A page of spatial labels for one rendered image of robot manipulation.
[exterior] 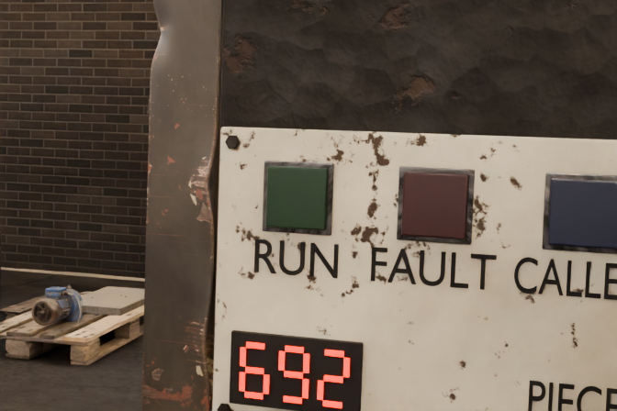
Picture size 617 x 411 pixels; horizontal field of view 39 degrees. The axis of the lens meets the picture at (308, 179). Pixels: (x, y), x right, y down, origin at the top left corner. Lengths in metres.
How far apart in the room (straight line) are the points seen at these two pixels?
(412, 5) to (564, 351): 0.21
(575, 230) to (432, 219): 0.08
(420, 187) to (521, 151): 0.06
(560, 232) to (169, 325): 2.80
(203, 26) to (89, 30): 4.31
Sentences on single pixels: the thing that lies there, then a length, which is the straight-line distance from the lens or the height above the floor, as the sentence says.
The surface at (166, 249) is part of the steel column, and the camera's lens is 3.18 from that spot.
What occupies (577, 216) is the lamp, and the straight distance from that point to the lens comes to 0.49.
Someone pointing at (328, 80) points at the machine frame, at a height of 1.27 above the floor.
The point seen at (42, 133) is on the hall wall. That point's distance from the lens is 7.56.
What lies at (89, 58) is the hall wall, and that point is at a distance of 7.38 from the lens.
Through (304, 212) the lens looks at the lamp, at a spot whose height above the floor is 1.19.
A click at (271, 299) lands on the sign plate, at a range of 0.52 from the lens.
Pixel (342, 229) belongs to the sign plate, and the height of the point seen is 1.18.
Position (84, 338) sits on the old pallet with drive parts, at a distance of 4.70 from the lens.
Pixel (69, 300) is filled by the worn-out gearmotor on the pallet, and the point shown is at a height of 0.27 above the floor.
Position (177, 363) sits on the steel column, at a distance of 3.25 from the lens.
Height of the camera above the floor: 1.24
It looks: 3 degrees down
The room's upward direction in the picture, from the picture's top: 2 degrees clockwise
